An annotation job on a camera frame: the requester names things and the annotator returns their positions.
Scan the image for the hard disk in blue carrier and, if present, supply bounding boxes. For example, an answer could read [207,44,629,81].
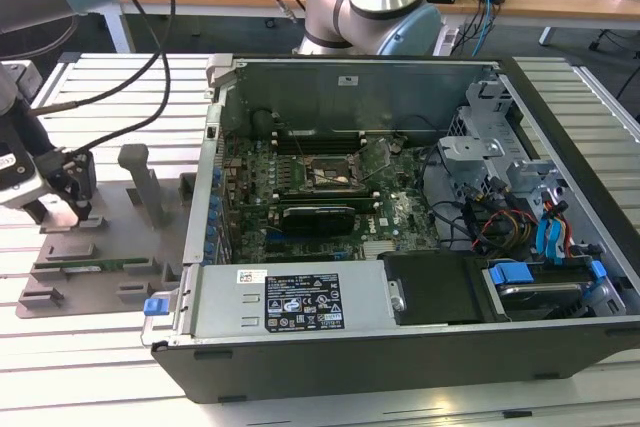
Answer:
[487,260,609,321]

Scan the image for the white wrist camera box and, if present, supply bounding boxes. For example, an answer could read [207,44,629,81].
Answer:
[0,144,47,209]

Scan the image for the cable with metal sleeve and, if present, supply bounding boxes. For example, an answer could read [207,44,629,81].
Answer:
[28,0,171,114]

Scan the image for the black graphics card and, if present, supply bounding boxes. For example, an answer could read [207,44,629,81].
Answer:
[279,204,357,237]

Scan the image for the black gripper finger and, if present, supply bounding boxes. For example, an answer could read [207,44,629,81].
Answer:
[64,151,97,222]
[20,198,47,227]

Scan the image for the black office chair base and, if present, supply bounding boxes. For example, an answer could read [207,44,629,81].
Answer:
[588,27,640,62]

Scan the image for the black PC case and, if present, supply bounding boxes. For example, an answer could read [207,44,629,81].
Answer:
[141,54,640,404]

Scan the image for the metal socket cover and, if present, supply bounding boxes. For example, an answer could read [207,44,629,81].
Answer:
[357,139,393,181]

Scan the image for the silver chipset heatsink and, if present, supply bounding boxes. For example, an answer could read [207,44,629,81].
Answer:
[363,241,396,261]

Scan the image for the black plastic shroud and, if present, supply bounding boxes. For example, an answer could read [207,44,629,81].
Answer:
[382,251,506,326]

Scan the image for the metal drive cage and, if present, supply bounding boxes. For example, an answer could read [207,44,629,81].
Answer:
[437,79,571,198]

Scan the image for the yellow red power wires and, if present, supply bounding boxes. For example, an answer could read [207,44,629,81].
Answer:
[474,209,536,253]

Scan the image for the grey case latch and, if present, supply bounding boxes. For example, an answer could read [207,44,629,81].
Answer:
[205,54,236,91]

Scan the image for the black wire loop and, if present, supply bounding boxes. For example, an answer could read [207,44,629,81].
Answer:
[420,146,476,248]

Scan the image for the green motherboard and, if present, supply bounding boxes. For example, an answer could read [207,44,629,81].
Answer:
[217,134,441,264]

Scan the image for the black RAM slot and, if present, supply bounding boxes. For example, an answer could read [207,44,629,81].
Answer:
[272,193,379,206]
[273,130,365,145]
[273,184,375,197]
[273,141,367,156]

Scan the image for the blue hanging cable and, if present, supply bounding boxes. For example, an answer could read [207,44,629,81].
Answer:
[472,0,495,56]

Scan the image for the grey power supply unit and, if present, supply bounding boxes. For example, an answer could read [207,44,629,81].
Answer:
[172,260,396,339]

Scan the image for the grey parts rack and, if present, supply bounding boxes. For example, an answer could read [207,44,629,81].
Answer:
[14,144,199,319]

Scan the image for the orange flat wire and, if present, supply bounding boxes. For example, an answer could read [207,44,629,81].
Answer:
[558,210,574,259]

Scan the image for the white power strip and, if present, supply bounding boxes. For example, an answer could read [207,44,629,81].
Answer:
[433,26,460,57]

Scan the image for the CPU socket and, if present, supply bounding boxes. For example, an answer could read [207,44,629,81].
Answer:
[303,152,364,192]

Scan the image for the blue flat wire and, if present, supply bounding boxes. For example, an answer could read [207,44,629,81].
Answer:
[537,201,569,268]

